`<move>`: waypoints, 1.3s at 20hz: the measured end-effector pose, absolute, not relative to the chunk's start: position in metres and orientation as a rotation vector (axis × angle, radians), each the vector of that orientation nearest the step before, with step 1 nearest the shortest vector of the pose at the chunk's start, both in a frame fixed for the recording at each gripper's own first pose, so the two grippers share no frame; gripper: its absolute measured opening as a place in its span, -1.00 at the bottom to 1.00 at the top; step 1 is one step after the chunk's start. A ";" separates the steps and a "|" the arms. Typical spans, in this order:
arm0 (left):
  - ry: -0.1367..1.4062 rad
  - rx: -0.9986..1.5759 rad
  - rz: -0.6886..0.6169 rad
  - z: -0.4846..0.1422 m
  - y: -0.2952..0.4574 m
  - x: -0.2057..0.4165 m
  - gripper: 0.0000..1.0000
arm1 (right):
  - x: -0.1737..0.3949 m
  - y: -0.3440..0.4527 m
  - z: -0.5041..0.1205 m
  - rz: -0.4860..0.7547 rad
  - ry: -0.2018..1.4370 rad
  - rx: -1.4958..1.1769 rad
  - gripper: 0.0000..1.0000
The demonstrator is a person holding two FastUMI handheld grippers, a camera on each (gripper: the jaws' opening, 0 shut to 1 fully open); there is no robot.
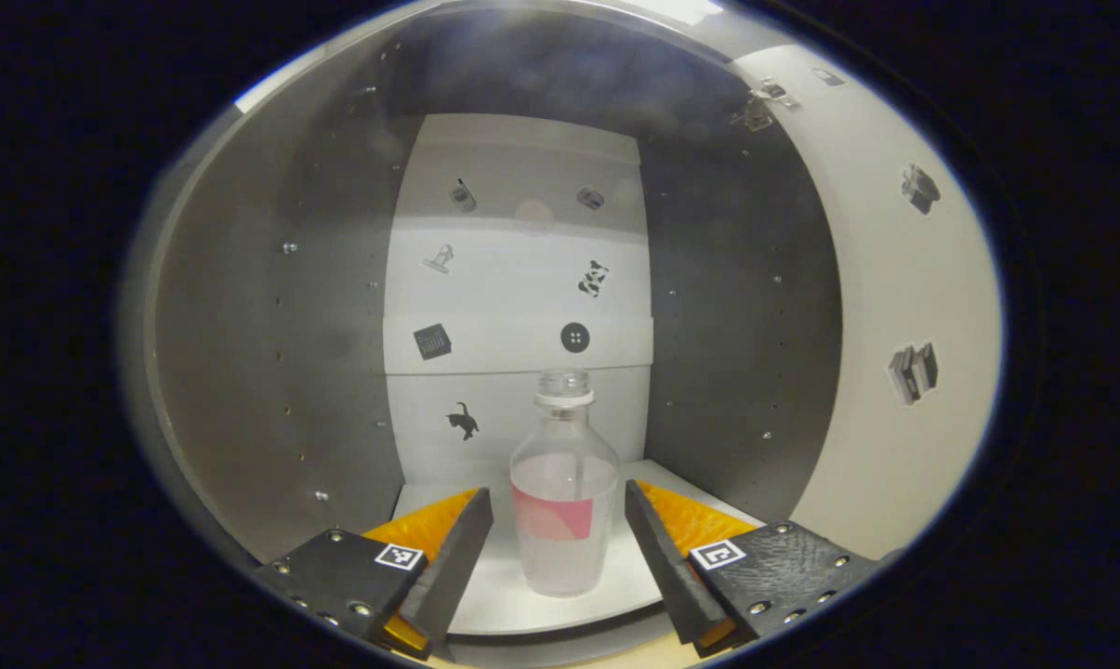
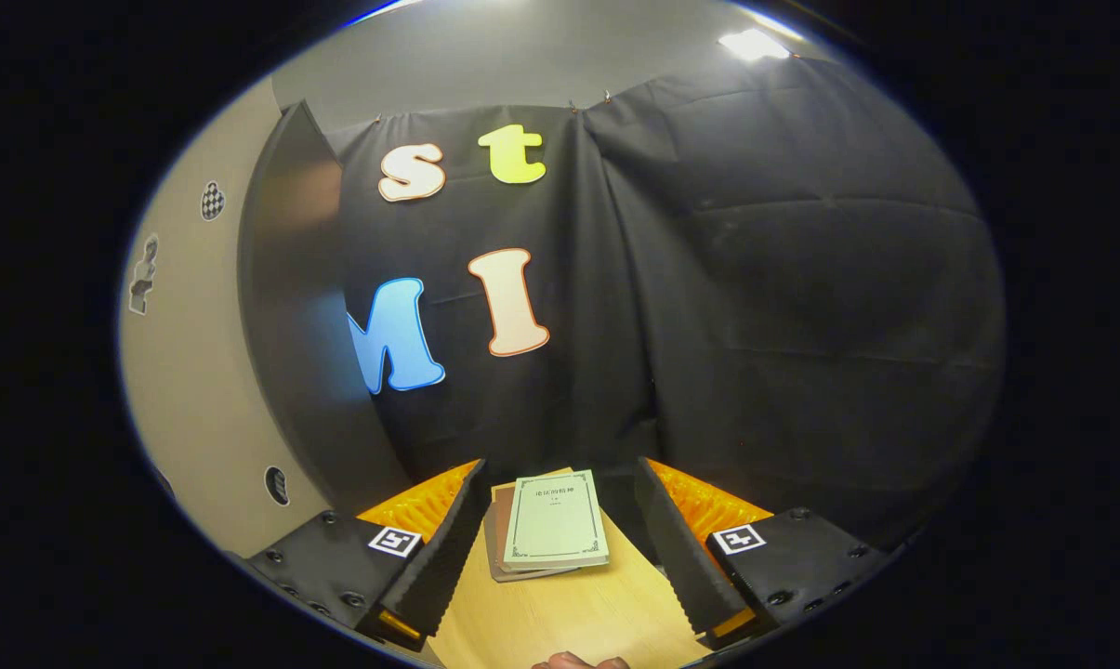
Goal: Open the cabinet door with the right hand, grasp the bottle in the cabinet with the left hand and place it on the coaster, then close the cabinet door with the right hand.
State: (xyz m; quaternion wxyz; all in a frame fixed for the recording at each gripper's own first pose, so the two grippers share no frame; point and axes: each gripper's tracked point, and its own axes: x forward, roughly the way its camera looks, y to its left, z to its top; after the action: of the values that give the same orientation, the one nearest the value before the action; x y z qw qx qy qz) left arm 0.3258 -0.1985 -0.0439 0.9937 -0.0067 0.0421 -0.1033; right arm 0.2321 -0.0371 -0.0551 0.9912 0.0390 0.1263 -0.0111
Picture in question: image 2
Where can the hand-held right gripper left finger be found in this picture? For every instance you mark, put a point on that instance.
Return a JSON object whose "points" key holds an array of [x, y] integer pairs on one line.
{"points": [[443, 548]]}

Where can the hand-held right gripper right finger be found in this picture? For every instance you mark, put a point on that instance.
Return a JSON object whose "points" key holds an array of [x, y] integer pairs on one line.
{"points": [[680, 557]]}

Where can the grey cabinet door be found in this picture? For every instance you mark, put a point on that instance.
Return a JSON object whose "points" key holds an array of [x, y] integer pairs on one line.
{"points": [[188, 372]]}

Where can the brown book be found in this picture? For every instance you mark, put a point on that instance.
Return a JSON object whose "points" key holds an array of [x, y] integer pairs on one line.
{"points": [[504, 511]]}

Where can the pale green book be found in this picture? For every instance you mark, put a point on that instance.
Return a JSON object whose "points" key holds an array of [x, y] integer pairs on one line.
{"points": [[555, 520]]}

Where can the black backdrop cloth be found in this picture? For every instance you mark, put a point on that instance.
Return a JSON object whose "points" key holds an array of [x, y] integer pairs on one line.
{"points": [[783, 279]]}

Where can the ceiling light panel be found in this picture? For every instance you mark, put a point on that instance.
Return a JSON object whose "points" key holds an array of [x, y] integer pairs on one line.
{"points": [[753, 43]]}

